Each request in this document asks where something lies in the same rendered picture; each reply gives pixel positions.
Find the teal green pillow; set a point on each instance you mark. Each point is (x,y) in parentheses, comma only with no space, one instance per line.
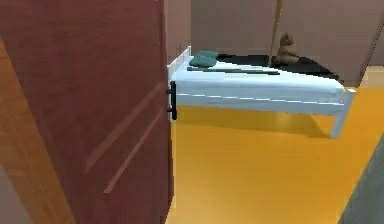
(207,53)
(202,61)

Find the black bed blanket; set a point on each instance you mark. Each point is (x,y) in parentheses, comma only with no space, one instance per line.
(300,66)

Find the brown teddy bear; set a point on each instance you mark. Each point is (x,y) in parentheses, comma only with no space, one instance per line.
(286,50)

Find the dark red room door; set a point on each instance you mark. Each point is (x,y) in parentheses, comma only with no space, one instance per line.
(86,100)

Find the thin tan pole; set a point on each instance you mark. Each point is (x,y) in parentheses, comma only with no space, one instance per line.
(275,30)

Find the white bed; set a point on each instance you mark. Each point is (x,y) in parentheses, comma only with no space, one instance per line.
(253,90)

